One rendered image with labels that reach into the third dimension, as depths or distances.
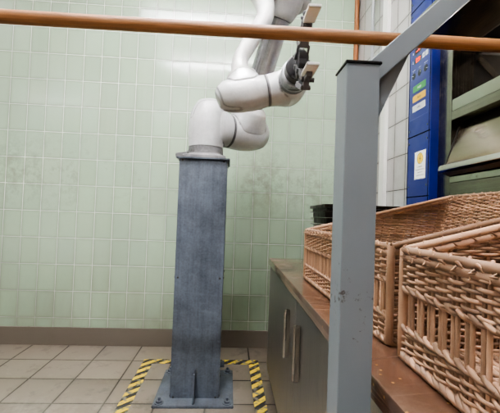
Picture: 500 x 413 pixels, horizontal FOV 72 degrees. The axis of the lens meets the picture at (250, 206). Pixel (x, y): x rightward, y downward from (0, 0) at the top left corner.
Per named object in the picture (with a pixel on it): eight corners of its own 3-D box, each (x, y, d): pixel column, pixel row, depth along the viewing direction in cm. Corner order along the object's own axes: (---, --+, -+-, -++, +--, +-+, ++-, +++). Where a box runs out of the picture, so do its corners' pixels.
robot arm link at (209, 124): (181, 148, 155) (184, 100, 156) (216, 153, 166) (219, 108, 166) (197, 142, 142) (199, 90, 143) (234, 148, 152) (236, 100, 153)
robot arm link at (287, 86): (306, 95, 106) (311, 88, 100) (278, 93, 106) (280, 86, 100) (308, 65, 107) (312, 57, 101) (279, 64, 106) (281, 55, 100)
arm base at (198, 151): (179, 162, 161) (179, 151, 162) (225, 165, 163) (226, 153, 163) (172, 156, 143) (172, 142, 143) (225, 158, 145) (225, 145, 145)
